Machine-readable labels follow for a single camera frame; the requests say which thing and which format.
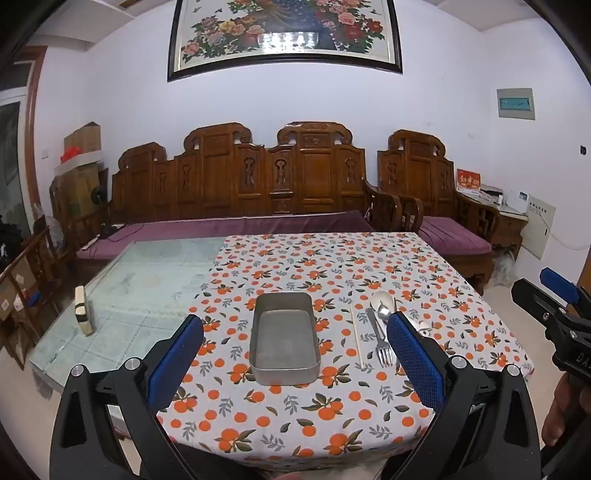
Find large cardboard box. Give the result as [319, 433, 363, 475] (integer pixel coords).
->
[52, 161, 110, 223]

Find metal fork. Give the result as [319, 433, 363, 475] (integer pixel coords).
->
[366, 307, 394, 368]

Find person's right hand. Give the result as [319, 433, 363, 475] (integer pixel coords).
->
[542, 374, 591, 446]

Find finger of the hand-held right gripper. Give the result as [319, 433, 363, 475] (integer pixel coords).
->
[539, 267, 580, 306]
[510, 278, 567, 326]

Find carved wooden armchair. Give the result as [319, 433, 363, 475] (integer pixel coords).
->
[376, 130, 502, 296]

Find orange print tablecloth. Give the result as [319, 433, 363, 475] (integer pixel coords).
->
[156, 232, 533, 474]

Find carved wooden bench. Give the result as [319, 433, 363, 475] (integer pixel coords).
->
[76, 121, 403, 278]

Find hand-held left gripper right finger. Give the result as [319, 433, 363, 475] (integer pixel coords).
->
[387, 311, 542, 480]

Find black standing fan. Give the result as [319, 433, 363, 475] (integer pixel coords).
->
[89, 185, 122, 241]

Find small cardboard box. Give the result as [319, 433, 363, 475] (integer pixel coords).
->
[63, 122, 103, 160]

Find beige block with black band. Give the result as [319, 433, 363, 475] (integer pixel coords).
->
[74, 285, 93, 336]

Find long purple bench cushion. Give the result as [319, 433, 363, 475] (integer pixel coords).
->
[76, 210, 376, 254]

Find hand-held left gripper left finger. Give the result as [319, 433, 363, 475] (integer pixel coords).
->
[50, 315, 205, 480]

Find red gift box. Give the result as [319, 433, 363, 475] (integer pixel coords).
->
[455, 168, 481, 193]

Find wooden chopstick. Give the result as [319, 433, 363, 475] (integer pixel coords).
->
[350, 304, 366, 371]

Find wall electrical panel box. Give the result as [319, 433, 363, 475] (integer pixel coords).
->
[496, 87, 537, 121]

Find wooden chair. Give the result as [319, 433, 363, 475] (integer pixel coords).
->
[0, 225, 62, 367]

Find purple armchair cushion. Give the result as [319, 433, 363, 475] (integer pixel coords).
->
[417, 215, 493, 257]

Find wooden door frame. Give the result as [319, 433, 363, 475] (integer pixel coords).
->
[22, 46, 49, 223]

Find wooden side table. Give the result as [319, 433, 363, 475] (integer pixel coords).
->
[462, 191, 530, 261]

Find rectangular metal tray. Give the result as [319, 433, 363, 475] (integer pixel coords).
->
[249, 292, 322, 386]

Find framed flower painting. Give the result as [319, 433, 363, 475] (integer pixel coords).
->
[167, 0, 404, 83]

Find white wall meter cabinet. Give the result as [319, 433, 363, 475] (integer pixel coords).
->
[521, 194, 557, 262]

